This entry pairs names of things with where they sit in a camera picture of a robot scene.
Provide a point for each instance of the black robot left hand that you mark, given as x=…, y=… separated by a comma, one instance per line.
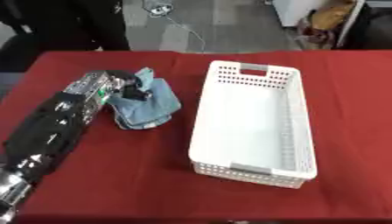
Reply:
x=130, y=86

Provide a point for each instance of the blue denim cloth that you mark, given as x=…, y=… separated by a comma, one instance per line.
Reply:
x=145, y=109

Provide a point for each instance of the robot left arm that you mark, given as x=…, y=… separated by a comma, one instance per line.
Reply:
x=48, y=128

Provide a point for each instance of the person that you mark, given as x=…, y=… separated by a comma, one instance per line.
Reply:
x=66, y=26

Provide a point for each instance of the white plastic perforated basket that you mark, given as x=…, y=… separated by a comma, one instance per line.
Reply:
x=250, y=122

